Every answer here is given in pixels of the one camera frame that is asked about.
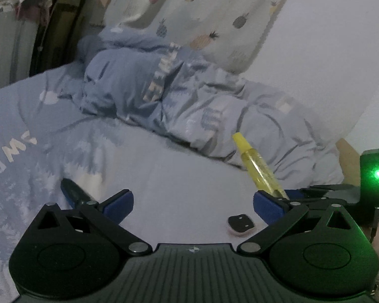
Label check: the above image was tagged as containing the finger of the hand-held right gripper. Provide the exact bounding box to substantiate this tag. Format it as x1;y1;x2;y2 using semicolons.
283;189;361;211
299;184;361;194

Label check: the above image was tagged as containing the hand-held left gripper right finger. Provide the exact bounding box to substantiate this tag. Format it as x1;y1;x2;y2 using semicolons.
236;191;364;256

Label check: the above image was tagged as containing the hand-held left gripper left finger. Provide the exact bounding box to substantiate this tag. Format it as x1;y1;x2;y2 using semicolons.
34;189;153;257

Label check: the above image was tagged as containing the yellow translucent pen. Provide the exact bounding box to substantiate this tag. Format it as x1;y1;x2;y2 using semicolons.
232;133;289;200

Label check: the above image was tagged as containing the small black oval gadget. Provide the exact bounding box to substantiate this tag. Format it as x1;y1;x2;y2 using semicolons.
228;214;256;236

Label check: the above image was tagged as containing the blue printed bed sheet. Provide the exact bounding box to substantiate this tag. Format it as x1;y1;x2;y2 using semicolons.
0;62;346;303

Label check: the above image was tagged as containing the crumpled light blue duvet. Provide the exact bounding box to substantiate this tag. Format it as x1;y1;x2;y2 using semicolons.
57;27;345;186

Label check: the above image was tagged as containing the yellowish brown cardboard box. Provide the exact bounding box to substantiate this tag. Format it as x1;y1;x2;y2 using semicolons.
47;0;107;70

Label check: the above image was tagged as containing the grey striped fabric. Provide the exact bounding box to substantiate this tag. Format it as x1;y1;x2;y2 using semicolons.
0;5;40;94

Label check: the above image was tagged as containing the pineapple print white cloth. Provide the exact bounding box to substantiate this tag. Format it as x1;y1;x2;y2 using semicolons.
100;0;297;74

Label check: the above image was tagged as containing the black cable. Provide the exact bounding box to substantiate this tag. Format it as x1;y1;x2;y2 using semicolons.
32;0;101;77

